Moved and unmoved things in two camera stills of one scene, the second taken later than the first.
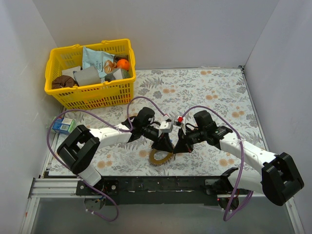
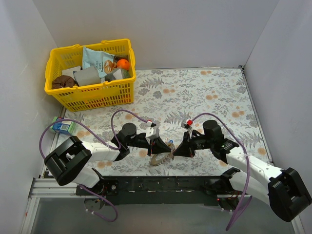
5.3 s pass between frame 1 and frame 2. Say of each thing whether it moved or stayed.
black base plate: stayed
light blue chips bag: stayed
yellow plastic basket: stayed
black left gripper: moved
